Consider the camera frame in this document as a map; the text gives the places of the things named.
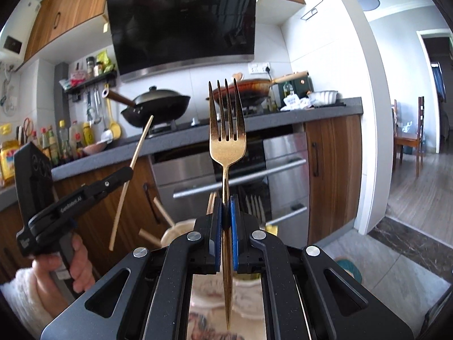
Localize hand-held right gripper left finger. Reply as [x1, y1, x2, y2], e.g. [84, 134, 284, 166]
[40, 196, 225, 340]

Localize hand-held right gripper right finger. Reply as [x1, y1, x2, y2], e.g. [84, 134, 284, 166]
[229, 195, 414, 340]

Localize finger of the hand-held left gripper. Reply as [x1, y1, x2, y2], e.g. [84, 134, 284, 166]
[83, 167, 134, 199]

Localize silver fork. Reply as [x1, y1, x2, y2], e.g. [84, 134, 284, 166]
[245, 195, 267, 224]

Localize gold fork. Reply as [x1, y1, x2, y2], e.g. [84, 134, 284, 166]
[207, 78, 246, 330]

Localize person's left forearm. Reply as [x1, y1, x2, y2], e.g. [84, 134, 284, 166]
[0, 265, 58, 339]

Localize silver hanging utensils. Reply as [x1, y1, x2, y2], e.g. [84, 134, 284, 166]
[85, 88, 103, 125]

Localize person's left hand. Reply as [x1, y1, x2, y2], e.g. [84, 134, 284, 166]
[31, 235, 97, 318]

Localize grey speckled countertop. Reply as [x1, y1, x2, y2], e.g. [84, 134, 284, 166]
[0, 97, 363, 213]

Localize pink bowl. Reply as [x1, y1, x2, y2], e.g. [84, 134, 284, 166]
[83, 142, 108, 155]

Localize wooden cabinet door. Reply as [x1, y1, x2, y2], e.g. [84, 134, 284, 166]
[0, 156, 167, 284]
[305, 115, 363, 245]

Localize row of condiment bottles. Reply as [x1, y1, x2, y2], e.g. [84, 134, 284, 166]
[21, 118, 96, 167]

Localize yellow hanging spatula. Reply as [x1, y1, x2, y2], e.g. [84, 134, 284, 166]
[105, 92, 123, 140]

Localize black wok with lid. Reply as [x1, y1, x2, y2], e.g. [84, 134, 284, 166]
[102, 85, 192, 128]

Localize black gas stove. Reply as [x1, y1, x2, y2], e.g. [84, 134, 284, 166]
[145, 108, 280, 139]

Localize stainless steel oven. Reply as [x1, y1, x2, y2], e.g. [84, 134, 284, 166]
[149, 124, 310, 236]

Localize green snack packet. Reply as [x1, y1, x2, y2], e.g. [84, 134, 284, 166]
[96, 50, 116, 73]

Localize teal round mat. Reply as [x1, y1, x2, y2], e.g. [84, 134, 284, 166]
[334, 257, 363, 286]

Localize white printed container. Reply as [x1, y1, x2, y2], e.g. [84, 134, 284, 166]
[281, 95, 312, 111]

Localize black range hood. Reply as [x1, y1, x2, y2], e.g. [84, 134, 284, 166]
[106, 0, 257, 83]

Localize white fluted bowl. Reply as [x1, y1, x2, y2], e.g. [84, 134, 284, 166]
[307, 90, 339, 107]

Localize green countertop appliance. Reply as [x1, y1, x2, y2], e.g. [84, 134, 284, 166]
[281, 71, 314, 98]

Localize wooden dining chair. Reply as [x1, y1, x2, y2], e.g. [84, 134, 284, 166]
[391, 99, 404, 171]

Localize black cabinet handle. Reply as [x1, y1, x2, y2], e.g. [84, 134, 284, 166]
[311, 142, 321, 178]
[143, 183, 161, 224]

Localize wooden spoon handle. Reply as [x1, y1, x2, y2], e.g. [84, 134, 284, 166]
[153, 197, 175, 228]

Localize wooden utensil handle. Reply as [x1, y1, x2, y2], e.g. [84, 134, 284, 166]
[139, 229, 161, 248]

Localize black wall spice shelf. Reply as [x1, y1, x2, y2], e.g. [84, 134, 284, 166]
[63, 71, 118, 103]

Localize red wok with wooden handle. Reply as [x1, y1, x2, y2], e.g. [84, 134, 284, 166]
[212, 73, 294, 109]

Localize wire wall holder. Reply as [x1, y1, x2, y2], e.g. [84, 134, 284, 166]
[300, 0, 324, 21]

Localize white door frame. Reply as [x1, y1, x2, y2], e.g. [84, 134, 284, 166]
[416, 28, 453, 154]

